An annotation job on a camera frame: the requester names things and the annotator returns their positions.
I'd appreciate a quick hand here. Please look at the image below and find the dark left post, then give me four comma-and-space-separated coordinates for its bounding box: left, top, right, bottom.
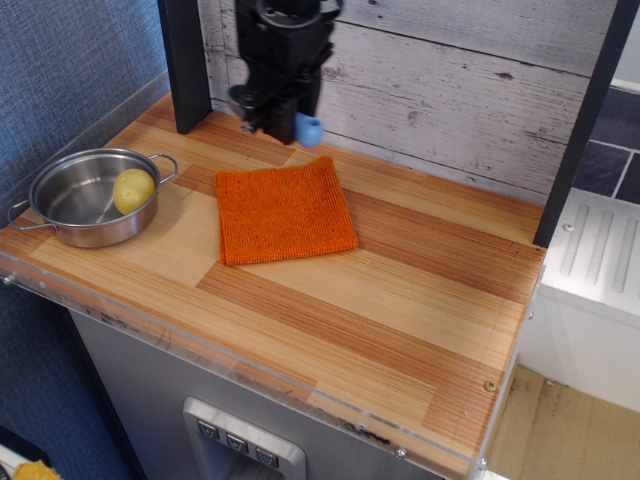
157, 0, 212, 134

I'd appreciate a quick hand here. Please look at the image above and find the stainless steel pot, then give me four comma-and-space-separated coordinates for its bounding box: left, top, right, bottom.
7, 148, 179, 248

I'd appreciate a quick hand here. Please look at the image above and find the orange cloth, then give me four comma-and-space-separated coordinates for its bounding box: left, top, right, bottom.
215, 156, 359, 266

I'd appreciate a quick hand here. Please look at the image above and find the yellow potato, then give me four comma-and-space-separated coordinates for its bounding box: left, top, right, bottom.
113, 169, 156, 215

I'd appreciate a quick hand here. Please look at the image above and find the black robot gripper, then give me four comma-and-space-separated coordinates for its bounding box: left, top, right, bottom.
228, 1, 343, 145

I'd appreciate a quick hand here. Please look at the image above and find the clear acrylic table edge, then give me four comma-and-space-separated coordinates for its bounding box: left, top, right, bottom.
1, 242, 544, 479

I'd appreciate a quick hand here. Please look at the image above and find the dark post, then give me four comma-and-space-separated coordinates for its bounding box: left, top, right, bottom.
157, 0, 212, 134
533, 0, 639, 248

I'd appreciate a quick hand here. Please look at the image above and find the dark right post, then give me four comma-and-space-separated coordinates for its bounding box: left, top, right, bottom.
533, 0, 639, 248

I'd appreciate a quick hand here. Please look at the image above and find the blue and grey spoon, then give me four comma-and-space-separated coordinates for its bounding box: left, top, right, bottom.
294, 112, 324, 148

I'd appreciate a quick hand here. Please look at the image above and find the yellow object at corner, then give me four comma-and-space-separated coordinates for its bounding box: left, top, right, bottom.
12, 461, 62, 480

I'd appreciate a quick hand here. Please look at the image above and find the silver control panel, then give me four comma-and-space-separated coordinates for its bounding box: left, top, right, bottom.
183, 397, 307, 479

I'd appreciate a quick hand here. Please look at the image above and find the white ridged counter unit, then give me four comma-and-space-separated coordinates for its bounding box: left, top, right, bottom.
519, 189, 639, 411

